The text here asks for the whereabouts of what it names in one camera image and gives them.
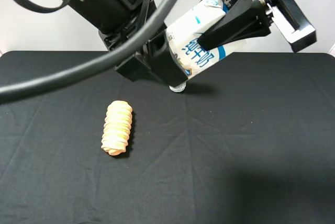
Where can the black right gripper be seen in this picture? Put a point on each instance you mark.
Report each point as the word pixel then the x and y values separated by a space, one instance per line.
pixel 253 18

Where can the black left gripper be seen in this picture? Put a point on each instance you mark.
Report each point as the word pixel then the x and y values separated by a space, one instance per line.
pixel 131 48

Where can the white blue milk carton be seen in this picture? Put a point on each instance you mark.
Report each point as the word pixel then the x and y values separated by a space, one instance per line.
pixel 183 37

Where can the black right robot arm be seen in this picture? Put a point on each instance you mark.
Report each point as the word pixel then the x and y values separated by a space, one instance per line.
pixel 252 18

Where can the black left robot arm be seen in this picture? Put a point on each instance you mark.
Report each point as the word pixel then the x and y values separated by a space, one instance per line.
pixel 117 21

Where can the blue capped white bottle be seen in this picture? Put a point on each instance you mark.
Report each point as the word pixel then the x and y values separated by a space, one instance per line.
pixel 178 89

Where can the orange spiral bread roll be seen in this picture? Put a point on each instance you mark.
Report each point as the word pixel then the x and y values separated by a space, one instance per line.
pixel 117 128

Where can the black table cloth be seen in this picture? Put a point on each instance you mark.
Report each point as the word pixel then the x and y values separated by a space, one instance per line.
pixel 251 140

